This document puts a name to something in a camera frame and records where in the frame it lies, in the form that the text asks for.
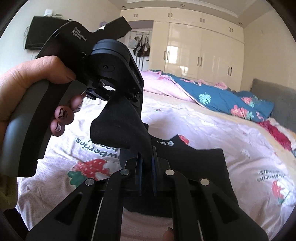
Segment black wall television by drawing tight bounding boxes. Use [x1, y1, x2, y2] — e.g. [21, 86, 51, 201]
[25, 16, 68, 50]

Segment blue floral pink quilt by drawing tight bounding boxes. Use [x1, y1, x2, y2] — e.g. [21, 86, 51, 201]
[141, 70, 274, 123]

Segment white door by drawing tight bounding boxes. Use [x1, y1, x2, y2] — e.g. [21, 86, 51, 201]
[123, 20, 154, 71]

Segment bags hanging on door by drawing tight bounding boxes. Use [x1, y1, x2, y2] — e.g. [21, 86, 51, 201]
[128, 35, 151, 57]

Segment grey upholstered headboard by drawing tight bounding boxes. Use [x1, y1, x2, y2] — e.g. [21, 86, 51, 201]
[250, 78, 296, 133]

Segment red floral pillow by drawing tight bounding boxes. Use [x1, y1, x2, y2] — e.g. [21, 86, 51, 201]
[258, 118, 295, 152]

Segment person's left hand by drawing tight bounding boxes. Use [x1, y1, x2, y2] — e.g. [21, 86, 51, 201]
[1, 56, 86, 140]

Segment pink strawberry print bedsheet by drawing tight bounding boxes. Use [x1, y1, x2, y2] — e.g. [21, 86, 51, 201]
[16, 92, 295, 238]

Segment glossy white wardrobe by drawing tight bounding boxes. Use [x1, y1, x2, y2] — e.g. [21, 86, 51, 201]
[120, 7, 244, 91]

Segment black orange kids sweater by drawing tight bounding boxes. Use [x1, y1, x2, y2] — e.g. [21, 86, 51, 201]
[90, 98, 238, 203]

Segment person's right hand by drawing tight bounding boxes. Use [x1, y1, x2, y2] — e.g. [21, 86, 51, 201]
[162, 227, 174, 241]

